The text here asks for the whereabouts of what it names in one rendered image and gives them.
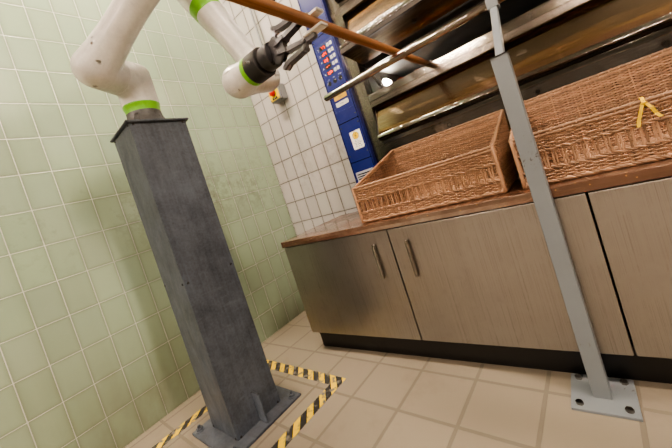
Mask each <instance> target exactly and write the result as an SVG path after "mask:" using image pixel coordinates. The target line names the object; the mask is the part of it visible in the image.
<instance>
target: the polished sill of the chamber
mask: <svg viewBox="0 0 672 448"><path fill-rule="evenodd" d="M569 1H571V0H548V1H546V2H544V3H542V4H541V5H539V6H537V7H535V8H533V9H531V10H529V11H527V12H525V13H524V14H522V15H520V16H518V17H516V18H514V19H512V20H510V21H508V22H506V23H505V24H503V25H501V29H502V35H504V34H506V33H508V32H510V31H512V30H514V29H516V28H518V27H520V26H522V25H524V24H526V23H528V22H530V21H532V20H534V19H536V18H538V17H540V16H542V15H544V14H546V13H548V12H550V11H552V10H553V9H555V8H557V7H559V6H561V5H563V4H565V3H567V2H569ZM492 40H493V32H492V30H491V31H489V32H488V33H486V34H484V35H482V36H480V37H478V38H476V39H474V40H472V41H470V42H469V43H467V44H465V45H463V46H461V47H459V48H457V49H455V50H453V51H452V52H450V53H448V54H446V55H444V56H442V57H440V58H438V59H436V60H434V61H433V62H431V63H429V64H427V65H425V66H423V67H421V68H419V69H417V70H416V71H414V72H412V73H410V74H408V75H406V76H404V77H402V78H400V79H398V80H397V81H395V82H393V83H391V84H389V85H387V86H385V87H383V88H381V89H379V90H378V91H376V92H374V93H372V94H370V95H368V98H369V101H370V102H372V101H374V100H376V99H378V98H380V97H382V96H384V95H386V94H388V93H390V92H392V91H394V90H396V89H398V88H400V87H402V86H404V85H406V84H408V83H410V82H412V81H414V80H416V79H418V78H419V77H421V76H423V75H425V74H427V73H429V72H431V71H433V70H435V69H437V68H439V67H441V66H443V65H445V64H447V63H449V62H451V61H453V60H455V59H457V58H459V57H461V56H463V55H465V54H467V53H469V52H471V51H473V50H475V49H477V48H479V47H481V46H483V45H485V44H486V43H488V42H490V41H492Z"/></svg>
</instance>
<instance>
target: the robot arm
mask: <svg viewBox="0 0 672 448"><path fill-rule="evenodd" d="M177 1H178V2H179V3H180V4H181V5H182V7H183V8H184V9H185V10H186V11H187V12H188V13H189V14H190V15H191V16H192V17H193V18H194V19H195V20H196V21H197V22H198V23H199V24H200V25H201V26H202V27H203V28H204V29H205V30H206V31H207V32H208V33H209V34H210V35H211V36H212V37H213V38H214V39H215V40H216V41H218V42H219V43H220V44H221V46H222V47H223V48H224V49H225V50H226V51H227V52H228V53H229V54H230V55H231V56H232V58H233V59H234V60H235V61H236V62H237V63H235V64H232V65H230V66H228V67H227V68H226V69H225V70H224V72H223V75H222V84H223V87H224V89H225V91H226V92H227V93H228V94H229V95H231V96H232V97H234V98H238V99H244V98H247V97H249V96H252V95H255V94H259V93H269V92H272V91H274V90H275V89H276V88H277V87H278V86H279V84H280V73H279V70H278V68H279V67H280V66H283V70H286V71H291V69H292V68H293V66H294V65H295V64H296V63H297V62H298V61H299V60H300V59H302V58H303V57H304V56H305V55H306V54H307V53H308V52H310V48H309V45H311V44H312V41H313V40H314V39H316V38H317V36H318V35H317V34H318V33H319V32H321V31H322V30H323V29H325V28H326V27H328V24H327V23H325V22H322V21H320V22H319V23H317V24H316V25H315V26H313V27H312V28H311V29H309V30H308V31H307V32H305V33H304V34H303V35H302V36H303V38H302V39H300V40H298V41H296V42H294V43H292V44H291V45H289V46H288V45H287V44H288V43H289V42H290V39H291V38H292V37H293V36H294V35H295V33H296V32H297V31H298V30H299V29H300V28H301V27H302V26H301V25H298V24H295V23H292V22H289V21H286V20H283V21H281V22H280V23H279V24H277V25H276V26H271V27H270V30H271V31H272V37H271V38H270V41H269V42H267V43H265V44H264V45H262V46H261V47H255V46H254V45H253V44H252V43H251V42H250V40H249V39H248V38H247V37H246V36H245V35H244V33H243V32H242V31H241V30H240V28H239V27H238V26H237V24H236V23H235V22H234V20H233V19H232V17H231V16H230V14H229V13H228V12H227V10H226V9H225V7H224V6H223V5H222V3H221V2H220V1H219V0H177ZM159 2H160V0H112V2H111V4H110V5H109V7H108V9H107V10H106V12H105V13H104V15H103V16H102V18H101V20H100V21H99V22H98V24H97V25H96V27H95V28H94V29H93V31H92V32H91V33H90V35H89V36H88V37H87V39H86V40H85V41H84V42H83V43H82V44H81V46H80V47H79V48H78V49H77V50H76V51H75V52H74V54H73V55H72V57H71V59H70V67H71V71H72V73H73V74H74V76H75V77H76V78H77V79H78V80H79V81H80V82H81V83H82V84H84V85H86V86H88V87H90V88H93V89H97V90H100V91H103V92H106V93H110V94H113V95H116V96H118V99H119V102H120V104H121V107H122V110H123V112H124V113H125V115H126V117H127V120H132V119H160V118H165V117H164V116H163V114H162V112H161V109H160V102H159V100H158V97H157V94H156V91H155V88H154V85H153V82H152V79H151V76H150V73H149V71H148V70H147V69H146V68H145V67H144V66H142V65H140V64H137V63H133V62H129V61H126V59H127V57H128V54H129V52H130V50H131V48H132V46H133V44H134V42H135V40H136V38H137V36H138V35H139V33H140V31H141V29H142V28H143V26H144V24H145V23H146V21H147V19H148V18H149V16H150V15H151V13H152V12H153V10H154V9H155V7H156V6H157V4H158V3H159ZM284 30H286V31H285V32H284V33H283V34H282V35H280V36H279V37H277V35H279V34H280V33H281V32H283V31H284ZM297 50H298V51H297ZM295 51H296V52H295ZM293 52H295V53H294V54H293ZM291 54H293V55H292V56H291V57H290V58H289V59H288V60H287V58H288V56H289V55H291ZM286 60H287V61H286Z"/></svg>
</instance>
